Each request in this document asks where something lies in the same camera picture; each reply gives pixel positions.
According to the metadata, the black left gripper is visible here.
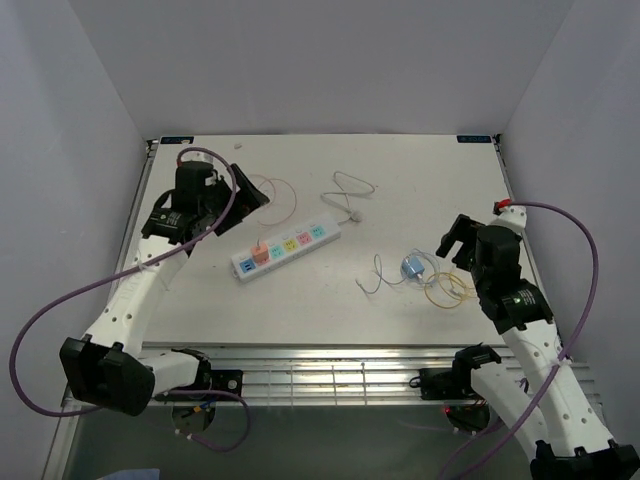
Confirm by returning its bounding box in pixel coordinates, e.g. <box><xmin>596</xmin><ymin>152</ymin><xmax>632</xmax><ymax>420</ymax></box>
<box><xmin>198</xmin><ymin>163</ymin><xmax>266</xmax><ymax>236</ymax></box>

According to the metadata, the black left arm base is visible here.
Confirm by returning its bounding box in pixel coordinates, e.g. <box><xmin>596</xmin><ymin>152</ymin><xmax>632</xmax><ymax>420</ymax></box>
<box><xmin>158</xmin><ymin>369</ymin><xmax>244</xmax><ymax>434</ymax></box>

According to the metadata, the blue right corner label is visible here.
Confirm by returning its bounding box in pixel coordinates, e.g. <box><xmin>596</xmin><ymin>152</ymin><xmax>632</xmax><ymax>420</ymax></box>
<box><xmin>456</xmin><ymin>135</ymin><xmax>492</xmax><ymax>144</ymax></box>

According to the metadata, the blue left corner label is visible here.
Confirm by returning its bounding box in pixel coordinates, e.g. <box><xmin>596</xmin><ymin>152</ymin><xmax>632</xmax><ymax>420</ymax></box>
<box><xmin>160</xmin><ymin>136</ymin><xmax>194</xmax><ymax>145</ymax></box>

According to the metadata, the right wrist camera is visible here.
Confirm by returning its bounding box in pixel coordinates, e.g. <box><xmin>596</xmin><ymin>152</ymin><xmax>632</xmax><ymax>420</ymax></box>
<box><xmin>491</xmin><ymin>199</ymin><xmax>527</xmax><ymax>234</ymax></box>

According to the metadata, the blue charger plug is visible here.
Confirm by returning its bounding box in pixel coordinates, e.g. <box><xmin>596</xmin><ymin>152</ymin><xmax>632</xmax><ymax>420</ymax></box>
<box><xmin>401</xmin><ymin>255</ymin><xmax>425</xmax><ymax>282</ymax></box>

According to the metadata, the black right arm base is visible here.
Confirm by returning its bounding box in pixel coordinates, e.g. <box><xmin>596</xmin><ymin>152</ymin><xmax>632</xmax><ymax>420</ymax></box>
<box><xmin>409</xmin><ymin>368</ymin><xmax>491</xmax><ymax>434</ymax></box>

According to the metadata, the pink charger plug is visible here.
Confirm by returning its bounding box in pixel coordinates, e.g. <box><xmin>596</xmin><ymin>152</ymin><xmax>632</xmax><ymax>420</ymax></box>
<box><xmin>250</xmin><ymin>242</ymin><xmax>270</xmax><ymax>265</ymax></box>

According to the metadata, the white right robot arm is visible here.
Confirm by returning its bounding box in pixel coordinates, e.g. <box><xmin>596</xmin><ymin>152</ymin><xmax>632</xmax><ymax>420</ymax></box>
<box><xmin>436</xmin><ymin>202</ymin><xmax>639</xmax><ymax>479</ymax></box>

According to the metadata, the blue corner label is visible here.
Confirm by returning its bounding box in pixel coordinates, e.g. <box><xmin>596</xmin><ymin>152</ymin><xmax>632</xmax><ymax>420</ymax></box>
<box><xmin>456</xmin><ymin>135</ymin><xmax>492</xmax><ymax>144</ymax></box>
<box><xmin>160</xmin><ymin>136</ymin><xmax>194</xmax><ymax>145</ymax></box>

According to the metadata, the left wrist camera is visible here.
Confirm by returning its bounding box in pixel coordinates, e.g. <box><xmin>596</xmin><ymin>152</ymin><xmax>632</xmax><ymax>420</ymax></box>
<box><xmin>176</xmin><ymin>151</ymin><xmax>219</xmax><ymax>185</ymax></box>

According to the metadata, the yellow charger cable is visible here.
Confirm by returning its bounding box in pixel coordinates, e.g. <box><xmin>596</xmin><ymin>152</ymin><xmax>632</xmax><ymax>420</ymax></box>
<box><xmin>423</xmin><ymin>269</ymin><xmax>481</xmax><ymax>310</ymax></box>

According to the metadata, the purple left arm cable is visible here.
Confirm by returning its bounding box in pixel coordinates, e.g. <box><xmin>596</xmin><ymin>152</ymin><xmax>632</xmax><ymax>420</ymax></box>
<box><xmin>8</xmin><ymin>146</ymin><xmax>251</xmax><ymax>454</ymax></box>

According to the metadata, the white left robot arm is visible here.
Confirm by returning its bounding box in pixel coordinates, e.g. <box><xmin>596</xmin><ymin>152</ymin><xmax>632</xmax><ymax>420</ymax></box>
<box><xmin>59</xmin><ymin>161</ymin><xmax>269</xmax><ymax>416</ymax></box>

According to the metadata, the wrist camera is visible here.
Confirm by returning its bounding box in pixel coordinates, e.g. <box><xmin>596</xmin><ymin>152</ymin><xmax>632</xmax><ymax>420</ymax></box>
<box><xmin>491</xmin><ymin>199</ymin><xmax>527</xmax><ymax>234</ymax></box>
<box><xmin>176</xmin><ymin>151</ymin><xmax>219</xmax><ymax>185</ymax></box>

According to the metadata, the white multicolour power strip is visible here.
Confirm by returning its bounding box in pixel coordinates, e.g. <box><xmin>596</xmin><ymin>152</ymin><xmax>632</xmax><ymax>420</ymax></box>
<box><xmin>231</xmin><ymin>213</ymin><xmax>342</xmax><ymax>283</ymax></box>

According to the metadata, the aluminium rail frame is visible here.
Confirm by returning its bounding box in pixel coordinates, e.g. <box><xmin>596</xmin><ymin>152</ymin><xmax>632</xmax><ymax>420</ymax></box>
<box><xmin>40</xmin><ymin>135</ymin><xmax>625</xmax><ymax>480</ymax></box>

